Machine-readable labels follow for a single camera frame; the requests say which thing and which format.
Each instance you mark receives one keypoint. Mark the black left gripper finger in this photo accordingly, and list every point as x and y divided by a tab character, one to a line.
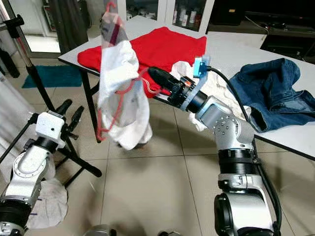
78	118
63	107

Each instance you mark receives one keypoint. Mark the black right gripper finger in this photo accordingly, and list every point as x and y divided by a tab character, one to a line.
158	73
163	86

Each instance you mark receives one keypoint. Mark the red shirt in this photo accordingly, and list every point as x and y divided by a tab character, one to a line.
172	49

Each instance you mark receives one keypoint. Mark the red plastic hanger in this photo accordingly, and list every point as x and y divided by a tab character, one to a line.
114	115

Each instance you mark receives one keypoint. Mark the white button shirt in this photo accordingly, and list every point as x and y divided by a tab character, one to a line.
118	69

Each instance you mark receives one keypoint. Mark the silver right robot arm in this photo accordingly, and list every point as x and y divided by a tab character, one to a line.
231	132

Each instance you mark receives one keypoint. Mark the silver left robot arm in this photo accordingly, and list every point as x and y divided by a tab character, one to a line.
29	169

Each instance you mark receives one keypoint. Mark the white cloth with hanger drawing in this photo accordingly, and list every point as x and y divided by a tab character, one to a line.
51	201

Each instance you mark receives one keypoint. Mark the teal floor mat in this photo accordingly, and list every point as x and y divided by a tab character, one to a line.
54	77

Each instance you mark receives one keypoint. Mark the crumpled white garment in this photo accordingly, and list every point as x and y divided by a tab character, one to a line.
221	86

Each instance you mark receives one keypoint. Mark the black clothes rack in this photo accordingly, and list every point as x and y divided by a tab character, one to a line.
29	73

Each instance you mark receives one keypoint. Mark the white printed hanging shirt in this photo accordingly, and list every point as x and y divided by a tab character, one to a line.
15	132

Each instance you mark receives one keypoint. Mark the white glass-door cabinet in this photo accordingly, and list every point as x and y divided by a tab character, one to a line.
165	12

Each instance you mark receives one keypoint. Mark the white folding table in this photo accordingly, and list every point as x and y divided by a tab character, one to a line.
231	49

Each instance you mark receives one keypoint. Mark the grey curtain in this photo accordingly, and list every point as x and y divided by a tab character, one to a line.
68	24

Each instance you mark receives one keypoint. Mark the blue denim jeans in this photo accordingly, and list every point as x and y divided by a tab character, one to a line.
270	86

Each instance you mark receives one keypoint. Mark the grey left robot leg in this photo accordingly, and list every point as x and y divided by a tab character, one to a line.
99	231

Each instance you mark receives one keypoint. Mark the grey robot leg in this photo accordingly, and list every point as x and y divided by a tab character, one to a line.
99	231
172	233

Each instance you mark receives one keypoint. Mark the black TV stand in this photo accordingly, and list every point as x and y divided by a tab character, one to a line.
280	42

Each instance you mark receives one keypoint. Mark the grey right robot leg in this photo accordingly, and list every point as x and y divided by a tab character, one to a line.
172	233

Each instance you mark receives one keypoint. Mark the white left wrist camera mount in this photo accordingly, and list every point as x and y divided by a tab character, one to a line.
51	124

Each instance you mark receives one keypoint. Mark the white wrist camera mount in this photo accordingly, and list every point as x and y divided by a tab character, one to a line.
51	124
202	66

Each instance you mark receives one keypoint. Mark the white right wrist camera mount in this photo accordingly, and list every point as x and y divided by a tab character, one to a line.
202	66

